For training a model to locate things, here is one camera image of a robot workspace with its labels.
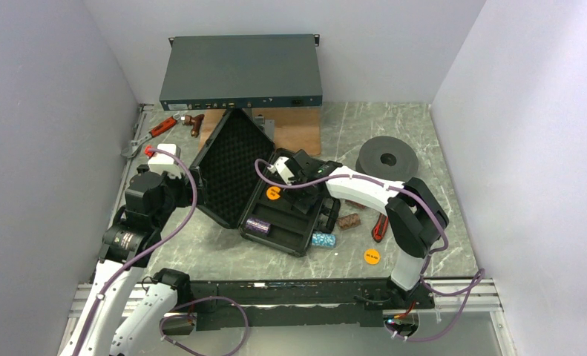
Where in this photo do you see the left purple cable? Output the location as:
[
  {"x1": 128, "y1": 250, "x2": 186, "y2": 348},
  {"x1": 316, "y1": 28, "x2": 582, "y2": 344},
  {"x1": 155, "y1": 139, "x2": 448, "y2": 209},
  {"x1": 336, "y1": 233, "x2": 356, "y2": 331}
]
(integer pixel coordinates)
[{"x1": 71, "y1": 147, "x2": 250, "y2": 356}]

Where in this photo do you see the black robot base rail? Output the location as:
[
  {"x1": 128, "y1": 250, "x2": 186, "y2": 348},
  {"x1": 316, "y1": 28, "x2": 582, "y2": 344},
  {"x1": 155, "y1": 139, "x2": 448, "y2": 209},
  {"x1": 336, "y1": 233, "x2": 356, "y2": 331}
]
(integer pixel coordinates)
[{"x1": 164, "y1": 277, "x2": 435, "y2": 334}]

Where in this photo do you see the grey rack network switch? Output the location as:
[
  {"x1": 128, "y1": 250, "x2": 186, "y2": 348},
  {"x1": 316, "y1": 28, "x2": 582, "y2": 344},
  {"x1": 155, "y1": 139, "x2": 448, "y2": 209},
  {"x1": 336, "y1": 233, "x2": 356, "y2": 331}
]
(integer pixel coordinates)
[{"x1": 159, "y1": 34, "x2": 323, "y2": 111}]

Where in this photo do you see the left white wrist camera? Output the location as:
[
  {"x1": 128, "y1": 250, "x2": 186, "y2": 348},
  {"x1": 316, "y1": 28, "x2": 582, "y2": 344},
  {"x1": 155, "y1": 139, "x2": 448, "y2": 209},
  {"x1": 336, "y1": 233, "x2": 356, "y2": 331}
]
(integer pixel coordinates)
[{"x1": 143, "y1": 143, "x2": 183, "y2": 179}]

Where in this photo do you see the grey metal bracket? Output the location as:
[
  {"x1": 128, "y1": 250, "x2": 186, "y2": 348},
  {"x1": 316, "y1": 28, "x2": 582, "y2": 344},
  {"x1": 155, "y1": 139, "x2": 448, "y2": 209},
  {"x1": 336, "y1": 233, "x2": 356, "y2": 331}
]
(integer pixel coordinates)
[{"x1": 253, "y1": 114, "x2": 275, "y2": 141}]

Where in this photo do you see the brown poker chip stack upper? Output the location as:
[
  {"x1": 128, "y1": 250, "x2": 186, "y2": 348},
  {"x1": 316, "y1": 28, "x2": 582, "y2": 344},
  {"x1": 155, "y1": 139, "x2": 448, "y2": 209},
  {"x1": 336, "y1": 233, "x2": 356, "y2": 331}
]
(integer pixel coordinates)
[{"x1": 345, "y1": 200, "x2": 367, "y2": 210}]

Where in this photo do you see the orange small blind button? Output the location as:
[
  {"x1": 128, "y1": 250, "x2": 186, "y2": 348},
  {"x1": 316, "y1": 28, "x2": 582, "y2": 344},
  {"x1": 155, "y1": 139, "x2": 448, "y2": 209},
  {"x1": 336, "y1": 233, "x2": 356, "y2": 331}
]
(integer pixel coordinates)
[{"x1": 364, "y1": 248, "x2": 381, "y2": 266}]

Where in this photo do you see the black foam-lined poker case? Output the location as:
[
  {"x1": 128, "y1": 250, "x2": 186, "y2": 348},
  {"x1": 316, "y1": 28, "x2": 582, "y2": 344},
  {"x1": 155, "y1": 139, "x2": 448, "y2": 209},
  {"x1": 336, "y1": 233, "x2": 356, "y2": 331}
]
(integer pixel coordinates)
[{"x1": 187, "y1": 108, "x2": 344, "y2": 258}]

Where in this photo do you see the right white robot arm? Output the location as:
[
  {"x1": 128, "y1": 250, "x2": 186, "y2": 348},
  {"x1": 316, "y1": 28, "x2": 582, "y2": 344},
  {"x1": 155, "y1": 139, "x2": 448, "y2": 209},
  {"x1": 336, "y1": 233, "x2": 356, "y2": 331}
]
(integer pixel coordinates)
[{"x1": 269, "y1": 151, "x2": 449, "y2": 308}]

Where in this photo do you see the brown wooden-handled brass tool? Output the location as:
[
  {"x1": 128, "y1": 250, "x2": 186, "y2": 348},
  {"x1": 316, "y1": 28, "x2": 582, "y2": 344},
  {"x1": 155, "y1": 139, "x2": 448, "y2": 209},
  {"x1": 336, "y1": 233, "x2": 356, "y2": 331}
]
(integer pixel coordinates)
[{"x1": 181, "y1": 114, "x2": 205, "y2": 137}]

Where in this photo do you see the light blue poker chip stack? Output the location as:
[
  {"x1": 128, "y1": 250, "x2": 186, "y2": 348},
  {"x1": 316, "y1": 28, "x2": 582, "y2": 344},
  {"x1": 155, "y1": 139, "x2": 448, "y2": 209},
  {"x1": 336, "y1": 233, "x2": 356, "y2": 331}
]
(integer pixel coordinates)
[{"x1": 311, "y1": 231, "x2": 336, "y2": 248}]

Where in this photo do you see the black filament spool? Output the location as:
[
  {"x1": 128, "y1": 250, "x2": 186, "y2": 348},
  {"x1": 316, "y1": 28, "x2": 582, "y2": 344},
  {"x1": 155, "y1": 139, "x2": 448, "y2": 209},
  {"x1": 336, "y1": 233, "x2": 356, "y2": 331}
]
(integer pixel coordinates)
[{"x1": 355, "y1": 136, "x2": 419, "y2": 182}]

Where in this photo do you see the wooden board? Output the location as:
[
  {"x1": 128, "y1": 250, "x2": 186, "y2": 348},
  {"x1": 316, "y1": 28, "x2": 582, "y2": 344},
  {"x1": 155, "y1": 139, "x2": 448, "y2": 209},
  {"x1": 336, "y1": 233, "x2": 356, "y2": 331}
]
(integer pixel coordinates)
[{"x1": 200, "y1": 108, "x2": 321, "y2": 158}]

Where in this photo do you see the brown poker chip stack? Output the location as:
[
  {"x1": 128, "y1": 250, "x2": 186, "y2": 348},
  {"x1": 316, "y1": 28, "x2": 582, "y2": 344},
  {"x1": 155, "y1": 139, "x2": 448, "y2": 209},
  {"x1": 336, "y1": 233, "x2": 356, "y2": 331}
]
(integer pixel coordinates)
[
  {"x1": 345, "y1": 200, "x2": 367, "y2": 210},
  {"x1": 336, "y1": 213, "x2": 361, "y2": 231}
]

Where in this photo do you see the purple poker chip stack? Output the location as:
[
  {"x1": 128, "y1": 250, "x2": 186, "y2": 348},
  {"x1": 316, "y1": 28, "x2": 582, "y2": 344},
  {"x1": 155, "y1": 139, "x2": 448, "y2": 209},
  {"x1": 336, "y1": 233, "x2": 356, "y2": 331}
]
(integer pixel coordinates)
[{"x1": 245, "y1": 217, "x2": 272, "y2": 235}]

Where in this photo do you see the brown poker chip stack lower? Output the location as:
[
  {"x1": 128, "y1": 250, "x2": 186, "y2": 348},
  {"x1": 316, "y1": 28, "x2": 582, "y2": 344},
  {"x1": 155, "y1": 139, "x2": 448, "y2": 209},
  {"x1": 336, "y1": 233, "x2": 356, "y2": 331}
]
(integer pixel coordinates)
[{"x1": 336, "y1": 213, "x2": 361, "y2": 231}]

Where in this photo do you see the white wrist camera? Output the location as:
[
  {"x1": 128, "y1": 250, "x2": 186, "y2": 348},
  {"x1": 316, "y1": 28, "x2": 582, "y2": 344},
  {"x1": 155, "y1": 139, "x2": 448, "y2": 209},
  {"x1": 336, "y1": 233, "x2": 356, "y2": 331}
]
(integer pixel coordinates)
[
  {"x1": 143, "y1": 143, "x2": 183, "y2": 179},
  {"x1": 268, "y1": 156, "x2": 296, "y2": 185}
]

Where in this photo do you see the orange big blind button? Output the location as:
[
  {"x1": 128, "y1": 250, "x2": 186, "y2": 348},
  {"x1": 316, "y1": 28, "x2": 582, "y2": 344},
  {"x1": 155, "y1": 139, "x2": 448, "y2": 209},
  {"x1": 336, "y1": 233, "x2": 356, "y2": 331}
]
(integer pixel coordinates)
[{"x1": 265, "y1": 185, "x2": 281, "y2": 200}]

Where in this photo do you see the red black utility knife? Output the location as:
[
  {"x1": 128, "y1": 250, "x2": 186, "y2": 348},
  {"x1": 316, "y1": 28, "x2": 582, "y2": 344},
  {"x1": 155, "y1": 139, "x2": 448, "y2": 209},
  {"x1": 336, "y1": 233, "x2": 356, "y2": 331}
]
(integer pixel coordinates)
[{"x1": 370, "y1": 214, "x2": 389, "y2": 243}]

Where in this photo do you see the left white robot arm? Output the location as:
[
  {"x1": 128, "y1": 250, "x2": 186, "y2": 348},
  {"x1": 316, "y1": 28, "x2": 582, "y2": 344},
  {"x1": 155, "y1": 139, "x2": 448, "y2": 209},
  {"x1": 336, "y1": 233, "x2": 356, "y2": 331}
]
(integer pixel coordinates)
[{"x1": 61, "y1": 169, "x2": 195, "y2": 355}]

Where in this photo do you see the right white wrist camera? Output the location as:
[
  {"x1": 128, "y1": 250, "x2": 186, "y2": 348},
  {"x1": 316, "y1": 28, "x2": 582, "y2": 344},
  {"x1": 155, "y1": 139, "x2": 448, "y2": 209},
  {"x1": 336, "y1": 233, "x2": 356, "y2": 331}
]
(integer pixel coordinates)
[{"x1": 268, "y1": 156, "x2": 296, "y2": 185}]

